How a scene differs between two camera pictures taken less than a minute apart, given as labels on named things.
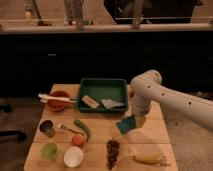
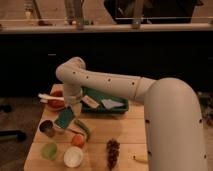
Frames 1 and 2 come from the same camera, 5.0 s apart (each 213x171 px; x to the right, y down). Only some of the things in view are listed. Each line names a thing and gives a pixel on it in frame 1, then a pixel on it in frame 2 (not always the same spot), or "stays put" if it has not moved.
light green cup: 49,151 stays put
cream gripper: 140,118 → 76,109
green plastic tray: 101,89 stays put
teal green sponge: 127,124 → 64,117
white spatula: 44,98 stays put
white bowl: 73,156 stays put
